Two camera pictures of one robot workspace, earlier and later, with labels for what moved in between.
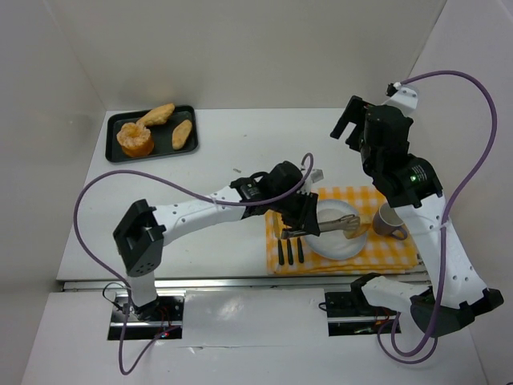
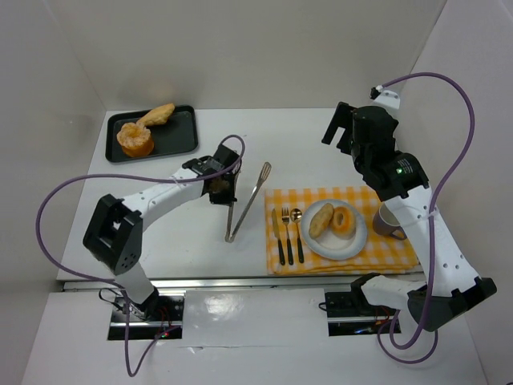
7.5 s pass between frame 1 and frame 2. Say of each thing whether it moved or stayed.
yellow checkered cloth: stayed
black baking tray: stayed
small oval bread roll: moved
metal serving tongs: moved
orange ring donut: moved
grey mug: stayed
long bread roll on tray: stayed
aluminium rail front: stayed
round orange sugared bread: stayed
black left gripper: moved
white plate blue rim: stayed
